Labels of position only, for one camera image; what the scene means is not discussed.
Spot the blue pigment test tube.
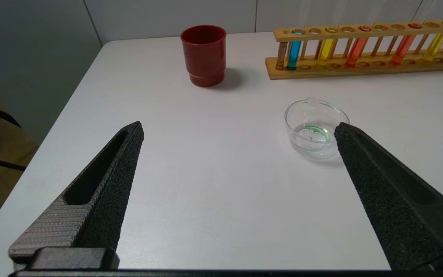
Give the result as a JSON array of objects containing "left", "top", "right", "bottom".
[{"left": 285, "top": 0, "right": 312, "bottom": 71}]

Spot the orange pigment test tube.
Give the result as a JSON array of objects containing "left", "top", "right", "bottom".
[
  {"left": 390, "top": 0, "right": 435, "bottom": 66},
  {"left": 345, "top": 0, "right": 383, "bottom": 68}
]

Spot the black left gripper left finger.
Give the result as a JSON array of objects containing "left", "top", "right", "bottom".
[{"left": 8, "top": 121, "right": 144, "bottom": 272}]

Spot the wooden test tube rack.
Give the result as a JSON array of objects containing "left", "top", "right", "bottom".
[{"left": 265, "top": 18, "right": 443, "bottom": 80}]

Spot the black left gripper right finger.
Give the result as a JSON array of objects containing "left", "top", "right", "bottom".
[{"left": 334, "top": 122, "right": 443, "bottom": 271}]

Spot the red plastic cup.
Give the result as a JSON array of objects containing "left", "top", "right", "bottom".
[{"left": 180, "top": 25, "right": 227, "bottom": 87}]

